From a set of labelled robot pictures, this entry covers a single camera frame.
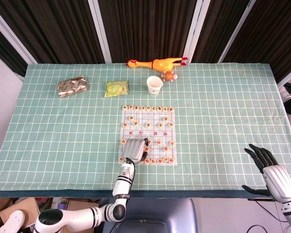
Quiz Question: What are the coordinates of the black floor cable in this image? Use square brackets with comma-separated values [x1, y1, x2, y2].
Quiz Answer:
[246, 198, 291, 233]

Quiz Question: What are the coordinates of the dark partition panel white frame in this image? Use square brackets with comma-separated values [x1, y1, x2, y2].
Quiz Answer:
[218, 0, 291, 84]
[88, 0, 210, 64]
[0, 9, 31, 82]
[188, 0, 257, 64]
[0, 0, 112, 65]

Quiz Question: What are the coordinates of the translucent Chinese chess board sheet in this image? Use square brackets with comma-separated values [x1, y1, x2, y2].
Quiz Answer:
[118, 106, 178, 167]

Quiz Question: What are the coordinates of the white paper cup blue logo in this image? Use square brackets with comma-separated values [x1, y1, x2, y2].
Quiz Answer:
[146, 75, 164, 97]

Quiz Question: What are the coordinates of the yellow rubber chicken toy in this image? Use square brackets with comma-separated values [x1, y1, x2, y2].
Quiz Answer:
[125, 57, 189, 73]

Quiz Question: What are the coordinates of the brown cardboard box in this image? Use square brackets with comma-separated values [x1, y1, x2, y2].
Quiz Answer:
[0, 194, 41, 233]
[65, 199, 100, 212]

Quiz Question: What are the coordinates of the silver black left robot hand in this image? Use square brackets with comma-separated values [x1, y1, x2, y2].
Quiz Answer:
[122, 137, 150, 165]

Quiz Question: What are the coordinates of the green checked tablecloth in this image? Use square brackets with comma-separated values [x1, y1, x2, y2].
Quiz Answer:
[0, 62, 291, 193]

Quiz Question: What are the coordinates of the green yellow snack packet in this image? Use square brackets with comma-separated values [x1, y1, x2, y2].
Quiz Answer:
[104, 80, 129, 99]

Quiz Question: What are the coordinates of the dark teal table cover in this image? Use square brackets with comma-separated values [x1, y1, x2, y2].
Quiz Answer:
[0, 190, 258, 199]

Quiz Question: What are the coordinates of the pink brown turtle toy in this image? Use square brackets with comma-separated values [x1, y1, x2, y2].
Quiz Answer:
[160, 70, 178, 83]

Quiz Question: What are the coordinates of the gold red snack packet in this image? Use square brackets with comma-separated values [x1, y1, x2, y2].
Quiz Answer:
[57, 76, 90, 99]

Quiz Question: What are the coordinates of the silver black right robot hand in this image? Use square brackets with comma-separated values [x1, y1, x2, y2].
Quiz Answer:
[242, 144, 291, 204]

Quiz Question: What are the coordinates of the white rounded plastic object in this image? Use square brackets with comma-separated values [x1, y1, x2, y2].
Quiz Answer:
[0, 210, 25, 233]

